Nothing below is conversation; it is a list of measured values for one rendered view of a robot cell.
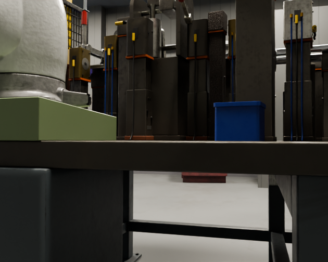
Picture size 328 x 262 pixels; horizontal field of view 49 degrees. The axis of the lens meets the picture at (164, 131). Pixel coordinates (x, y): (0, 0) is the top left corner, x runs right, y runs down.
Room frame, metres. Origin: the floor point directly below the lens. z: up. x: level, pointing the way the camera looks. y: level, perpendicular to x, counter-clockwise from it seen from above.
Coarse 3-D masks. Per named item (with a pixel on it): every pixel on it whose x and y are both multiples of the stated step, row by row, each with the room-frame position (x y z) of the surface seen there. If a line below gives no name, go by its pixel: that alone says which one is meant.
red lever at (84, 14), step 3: (81, 12) 1.40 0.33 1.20; (84, 12) 1.39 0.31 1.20; (81, 15) 1.40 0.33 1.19; (84, 15) 1.39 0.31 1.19; (81, 18) 1.40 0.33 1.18; (84, 18) 1.39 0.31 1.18; (81, 21) 1.40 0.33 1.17; (84, 21) 1.39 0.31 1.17; (81, 24) 1.40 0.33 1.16; (84, 24) 1.39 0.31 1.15; (84, 27) 1.39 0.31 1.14; (84, 30) 1.39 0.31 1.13; (84, 33) 1.39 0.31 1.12; (84, 36) 1.39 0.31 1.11; (84, 39) 1.39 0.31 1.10; (84, 42) 1.39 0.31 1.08
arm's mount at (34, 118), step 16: (0, 112) 0.53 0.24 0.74; (16, 112) 0.52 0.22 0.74; (32, 112) 0.52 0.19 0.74; (48, 112) 0.54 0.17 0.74; (64, 112) 0.58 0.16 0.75; (80, 112) 0.63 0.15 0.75; (96, 112) 0.70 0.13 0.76; (0, 128) 0.53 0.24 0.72; (16, 128) 0.52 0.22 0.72; (32, 128) 0.52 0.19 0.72; (48, 128) 0.54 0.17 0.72; (64, 128) 0.58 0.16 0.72; (80, 128) 0.64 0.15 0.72; (96, 128) 0.70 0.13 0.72; (112, 128) 0.78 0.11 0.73
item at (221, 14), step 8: (208, 16) 1.10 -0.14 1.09; (216, 16) 1.09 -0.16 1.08; (224, 16) 1.09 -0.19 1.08; (208, 24) 1.10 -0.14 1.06; (216, 24) 1.09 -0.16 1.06; (224, 24) 1.09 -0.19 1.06; (208, 32) 1.10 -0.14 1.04; (216, 32) 1.09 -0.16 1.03; (224, 32) 1.10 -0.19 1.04; (216, 40) 1.09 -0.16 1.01; (224, 40) 1.11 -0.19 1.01; (216, 48) 1.09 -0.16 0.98; (224, 48) 1.11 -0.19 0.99; (216, 56) 1.09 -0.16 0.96; (224, 56) 1.11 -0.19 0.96; (216, 64) 1.09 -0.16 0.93; (224, 64) 1.11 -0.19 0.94; (216, 72) 1.09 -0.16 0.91; (224, 72) 1.11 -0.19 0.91; (216, 80) 1.09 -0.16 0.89; (224, 80) 1.11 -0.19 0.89; (216, 88) 1.09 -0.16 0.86; (224, 88) 1.11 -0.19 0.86; (216, 96) 1.09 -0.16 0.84; (224, 96) 1.11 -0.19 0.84
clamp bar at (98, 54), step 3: (78, 45) 1.39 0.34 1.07; (84, 45) 1.38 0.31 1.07; (93, 48) 1.43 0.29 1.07; (93, 51) 1.43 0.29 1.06; (96, 51) 1.45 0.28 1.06; (99, 51) 1.47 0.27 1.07; (102, 51) 1.49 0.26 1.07; (93, 54) 1.48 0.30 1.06; (96, 54) 1.45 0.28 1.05; (99, 54) 1.47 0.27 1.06; (102, 54) 1.49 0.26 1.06; (96, 57) 1.51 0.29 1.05; (99, 57) 1.52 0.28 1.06; (102, 57) 1.53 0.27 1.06; (102, 60) 1.53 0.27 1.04; (102, 63) 1.52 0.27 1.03
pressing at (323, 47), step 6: (282, 48) 1.15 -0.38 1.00; (312, 48) 1.12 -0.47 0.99; (318, 48) 1.11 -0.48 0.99; (324, 48) 1.10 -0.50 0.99; (276, 54) 1.22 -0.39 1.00; (282, 54) 1.22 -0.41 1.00; (312, 54) 1.22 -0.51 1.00; (318, 54) 1.21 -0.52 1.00; (276, 60) 1.32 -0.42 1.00; (282, 60) 1.32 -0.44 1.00; (312, 60) 1.29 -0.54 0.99; (318, 60) 1.28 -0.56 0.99; (90, 66) 1.43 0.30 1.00; (96, 66) 1.42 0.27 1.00; (102, 66) 1.41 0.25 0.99; (90, 72) 1.57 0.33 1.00; (102, 72) 1.57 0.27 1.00; (90, 78) 1.70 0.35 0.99
